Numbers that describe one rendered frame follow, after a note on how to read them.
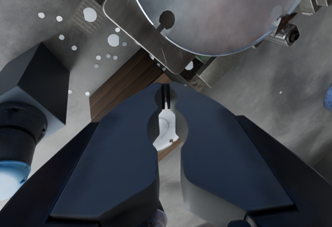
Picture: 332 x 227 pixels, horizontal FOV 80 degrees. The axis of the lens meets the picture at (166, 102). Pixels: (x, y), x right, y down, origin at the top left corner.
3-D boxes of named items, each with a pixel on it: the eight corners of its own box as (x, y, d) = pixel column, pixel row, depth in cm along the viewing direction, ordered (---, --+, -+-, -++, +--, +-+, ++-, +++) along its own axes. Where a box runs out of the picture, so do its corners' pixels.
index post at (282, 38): (252, 36, 41) (292, 50, 33) (246, 25, 39) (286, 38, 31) (262, 25, 40) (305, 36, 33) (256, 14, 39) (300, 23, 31)
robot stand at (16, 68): (39, 92, 99) (18, 156, 64) (6, 63, 88) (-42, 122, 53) (70, 72, 100) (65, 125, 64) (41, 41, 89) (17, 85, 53)
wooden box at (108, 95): (134, 130, 133) (149, 170, 105) (88, 97, 110) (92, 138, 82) (179, 89, 129) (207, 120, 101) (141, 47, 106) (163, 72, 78)
